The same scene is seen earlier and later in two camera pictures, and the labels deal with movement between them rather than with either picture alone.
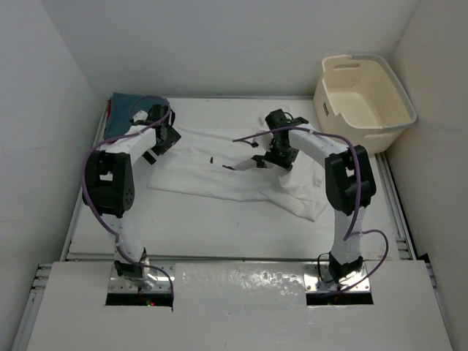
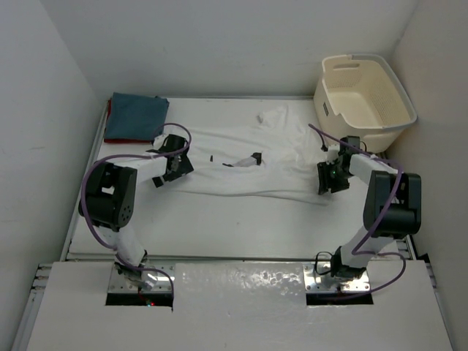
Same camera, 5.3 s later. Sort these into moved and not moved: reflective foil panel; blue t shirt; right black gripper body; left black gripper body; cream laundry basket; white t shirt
Moved: right black gripper body; white t shirt; left black gripper body
Not moved: reflective foil panel; blue t shirt; cream laundry basket
